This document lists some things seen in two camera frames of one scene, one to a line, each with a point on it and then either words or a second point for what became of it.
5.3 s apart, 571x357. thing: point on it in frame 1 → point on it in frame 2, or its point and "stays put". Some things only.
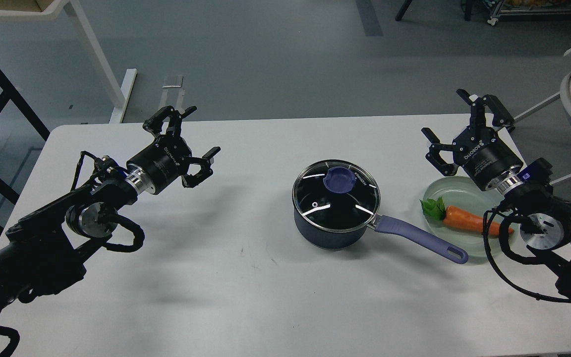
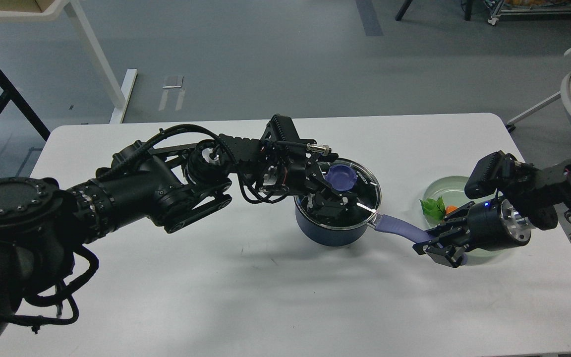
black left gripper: x=161 y=162 → x=287 y=165
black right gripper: x=479 y=150 → x=491 y=225
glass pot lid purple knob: x=339 y=179 stays put
